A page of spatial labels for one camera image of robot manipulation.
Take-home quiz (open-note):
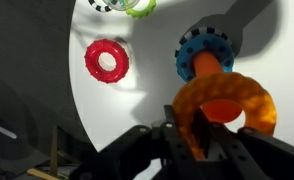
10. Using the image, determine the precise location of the orange stake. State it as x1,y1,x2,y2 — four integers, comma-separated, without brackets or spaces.
192,51,242,123

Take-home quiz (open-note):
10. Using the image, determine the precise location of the lime green gear ring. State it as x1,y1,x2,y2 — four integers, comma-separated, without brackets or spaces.
125,0,157,19

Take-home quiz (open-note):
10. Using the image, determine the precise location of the black white striped ring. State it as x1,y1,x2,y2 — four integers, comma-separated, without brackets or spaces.
178,26,235,48

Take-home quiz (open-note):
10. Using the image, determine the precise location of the red ribbed ring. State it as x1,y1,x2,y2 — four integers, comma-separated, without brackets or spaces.
83,38,130,84

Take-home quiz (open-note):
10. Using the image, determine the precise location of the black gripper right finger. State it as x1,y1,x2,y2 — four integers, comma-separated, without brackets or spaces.
194,110,254,180

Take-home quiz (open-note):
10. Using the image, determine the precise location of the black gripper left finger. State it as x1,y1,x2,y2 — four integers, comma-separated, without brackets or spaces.
162,105,201,180

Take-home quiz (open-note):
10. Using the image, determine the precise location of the orange textured ring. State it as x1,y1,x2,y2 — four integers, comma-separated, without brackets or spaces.
171,71,278,160

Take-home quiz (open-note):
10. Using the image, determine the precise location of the black white checkered ring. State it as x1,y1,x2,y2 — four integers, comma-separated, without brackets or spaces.
87,0,115,13

